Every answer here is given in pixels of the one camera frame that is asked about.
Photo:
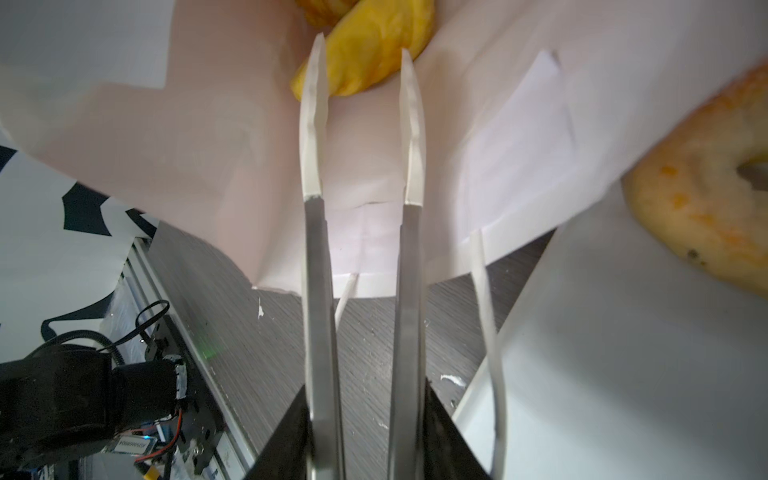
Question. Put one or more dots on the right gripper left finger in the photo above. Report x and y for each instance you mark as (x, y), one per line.
(325, 458)

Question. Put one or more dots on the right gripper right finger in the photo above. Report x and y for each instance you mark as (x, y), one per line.
(405, 449)

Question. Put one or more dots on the fake bagel donut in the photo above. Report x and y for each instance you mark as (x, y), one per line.
(687, 192)

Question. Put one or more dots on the white red paper bag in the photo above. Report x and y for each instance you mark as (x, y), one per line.
(189, 110)

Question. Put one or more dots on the yellow fake pastry bread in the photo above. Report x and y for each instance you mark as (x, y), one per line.
(366, 38)

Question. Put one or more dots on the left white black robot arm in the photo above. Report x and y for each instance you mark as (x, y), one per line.
(70, 403)

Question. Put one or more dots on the white rectangular tray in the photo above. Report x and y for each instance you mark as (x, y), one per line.
(623, 362)

